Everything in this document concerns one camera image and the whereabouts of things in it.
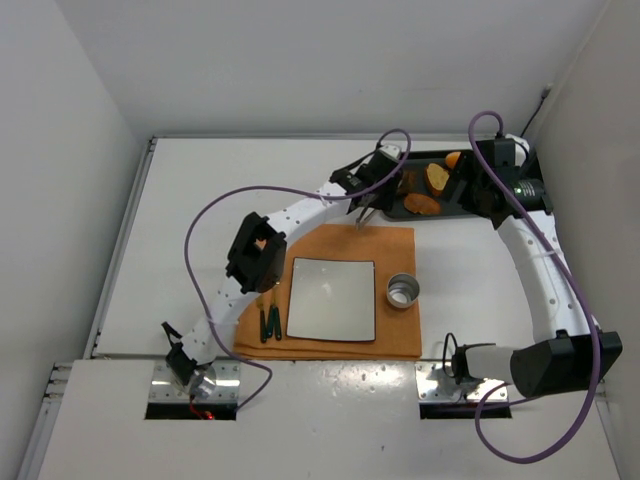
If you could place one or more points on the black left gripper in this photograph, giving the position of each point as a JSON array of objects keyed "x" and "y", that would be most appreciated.
[{"x": 373, "y": 201}]

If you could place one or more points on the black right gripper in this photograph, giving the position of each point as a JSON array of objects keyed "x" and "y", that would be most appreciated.
[{"x": 470, "y": 187}]

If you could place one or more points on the stainless steel tongs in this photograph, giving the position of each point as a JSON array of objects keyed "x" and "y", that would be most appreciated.
[{"x": 365, "y": 217}]

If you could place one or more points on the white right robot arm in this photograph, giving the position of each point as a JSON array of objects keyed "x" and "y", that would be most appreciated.
[{"x": 570, "y": 352}]

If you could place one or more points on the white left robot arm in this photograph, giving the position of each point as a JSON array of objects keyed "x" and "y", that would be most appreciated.
[{"x": 255, "y": 260}]

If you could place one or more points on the orange bread roll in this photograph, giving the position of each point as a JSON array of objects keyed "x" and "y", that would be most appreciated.
[{"x": 436, "y": 178}]

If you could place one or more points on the toasted bread slice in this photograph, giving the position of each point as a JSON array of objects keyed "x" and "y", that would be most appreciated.
[{"x": 420, "y": 204}]

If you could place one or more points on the brown croissant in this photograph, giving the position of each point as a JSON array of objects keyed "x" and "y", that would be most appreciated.
[{"x": 407, "y": 183}]

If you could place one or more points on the black baking tray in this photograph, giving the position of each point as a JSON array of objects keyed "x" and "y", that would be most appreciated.
[{"x": 417, "y": 162}]

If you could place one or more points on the cream mug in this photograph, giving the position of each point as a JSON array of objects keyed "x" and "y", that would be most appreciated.
[{"x": 402, "y": 291}]

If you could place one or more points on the white square plate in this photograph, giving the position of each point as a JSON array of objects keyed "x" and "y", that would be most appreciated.
[{"x": 332, "y": 300}]

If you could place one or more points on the orange cloth placemat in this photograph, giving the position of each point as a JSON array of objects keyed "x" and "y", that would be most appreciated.
[{"x": 397, "y": 331}]

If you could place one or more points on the green handled gold spoon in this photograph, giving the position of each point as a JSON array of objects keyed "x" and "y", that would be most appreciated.
[{"x": 277, "y": 331}]

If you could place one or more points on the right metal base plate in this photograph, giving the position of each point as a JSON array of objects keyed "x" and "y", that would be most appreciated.
[{"x": 435, "y": 387}]

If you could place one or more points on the metal base plate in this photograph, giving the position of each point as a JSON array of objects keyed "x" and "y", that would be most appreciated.
[
  {"x": 435, "y": 387},
  {"x": 217, "y": 383}
]

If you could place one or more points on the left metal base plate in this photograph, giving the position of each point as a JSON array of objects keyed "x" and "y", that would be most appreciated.
[{"x": 217, "y": 383}]

